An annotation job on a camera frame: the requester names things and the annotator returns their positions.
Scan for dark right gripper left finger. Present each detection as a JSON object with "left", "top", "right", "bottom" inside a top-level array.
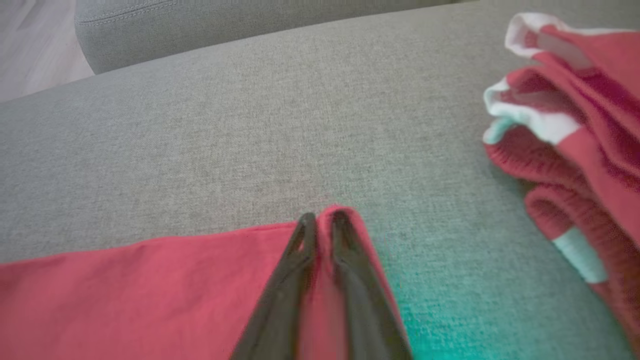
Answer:
[{"left": 230, "top": 212, "right": 318, "bottom": 360}]

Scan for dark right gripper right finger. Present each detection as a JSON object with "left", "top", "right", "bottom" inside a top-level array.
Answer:
[{"left": 330, "top": 209, "right": 414, "bottom": 360}]

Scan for red basketball jersey number 23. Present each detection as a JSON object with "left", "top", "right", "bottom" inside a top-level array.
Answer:
[{"left": 0, "top": 204, "right": 408, "bottom": 360}]

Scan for red shorts with white stripes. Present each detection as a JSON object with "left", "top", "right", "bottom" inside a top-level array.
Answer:
[{"left": 482, "top": 12, "right": 640, "bottom": 357}]

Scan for grey fabric sofa seat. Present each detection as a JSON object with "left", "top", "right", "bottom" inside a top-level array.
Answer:
[{"left": 0, "top": 0, "right": 640, "bottom": 360}]

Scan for grey fabric sofa cushion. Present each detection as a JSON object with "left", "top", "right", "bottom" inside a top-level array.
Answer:
[{"left": 75, "top": 0, "right": 471, "bottom": 75}]

